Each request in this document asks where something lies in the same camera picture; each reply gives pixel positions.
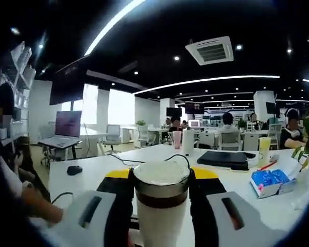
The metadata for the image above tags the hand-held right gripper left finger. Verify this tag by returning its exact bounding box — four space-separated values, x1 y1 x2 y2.
48 167 135 247

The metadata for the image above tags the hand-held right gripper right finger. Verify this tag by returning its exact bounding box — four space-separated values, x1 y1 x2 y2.
189 166 276 247

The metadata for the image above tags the cream water cup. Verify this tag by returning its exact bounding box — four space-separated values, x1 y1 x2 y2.
133 192 189 247

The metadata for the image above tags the yellow drink cup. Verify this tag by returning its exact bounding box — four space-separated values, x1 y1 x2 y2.
258 137 272 170

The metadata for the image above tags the white table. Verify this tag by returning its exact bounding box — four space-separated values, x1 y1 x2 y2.
45 143 309 240

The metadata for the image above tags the black computer mouse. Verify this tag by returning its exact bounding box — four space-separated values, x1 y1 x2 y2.
66 166 83 177

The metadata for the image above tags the blue and white tissue pack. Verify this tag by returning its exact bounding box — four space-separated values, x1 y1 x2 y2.
249 168 297 199

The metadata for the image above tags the black closed laptop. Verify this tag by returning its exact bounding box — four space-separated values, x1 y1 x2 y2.
197 150 249 171

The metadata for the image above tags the red pen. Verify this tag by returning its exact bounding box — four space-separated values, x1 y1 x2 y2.
259 161 278 170

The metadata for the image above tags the white mesh office chair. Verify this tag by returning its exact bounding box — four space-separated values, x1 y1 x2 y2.
218 131 242 152

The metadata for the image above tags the grey office chair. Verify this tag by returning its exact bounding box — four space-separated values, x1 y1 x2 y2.
135 125 151 148
102 124 122 151

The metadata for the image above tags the person's white shirt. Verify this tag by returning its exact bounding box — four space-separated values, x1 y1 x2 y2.
0 151 25 204

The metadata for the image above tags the white paper towel roll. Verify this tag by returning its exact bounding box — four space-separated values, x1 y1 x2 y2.
182 129 195 156

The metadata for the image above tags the laptop with purple screen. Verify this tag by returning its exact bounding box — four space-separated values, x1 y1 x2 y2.
38 110 82 149

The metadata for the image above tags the pink tumbler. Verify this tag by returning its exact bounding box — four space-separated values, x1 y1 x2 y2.
173 131 183 150

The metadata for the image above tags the large black hanging screen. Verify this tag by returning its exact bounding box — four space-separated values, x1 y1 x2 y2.
49 55 88 105

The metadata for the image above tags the curved ceiling light strip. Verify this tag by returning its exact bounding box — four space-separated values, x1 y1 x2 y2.
134 75 281 95

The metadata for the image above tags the ceiling air conditioner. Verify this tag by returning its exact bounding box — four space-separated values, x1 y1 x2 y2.
184 36 234 66

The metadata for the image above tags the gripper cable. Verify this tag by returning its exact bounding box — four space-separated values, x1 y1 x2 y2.
50 191 74 206

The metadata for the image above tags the black power cable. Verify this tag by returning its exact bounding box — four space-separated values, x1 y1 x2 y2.
107 153 191 168

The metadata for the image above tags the white wall shelf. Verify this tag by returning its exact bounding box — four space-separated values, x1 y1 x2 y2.
0 41 36 141

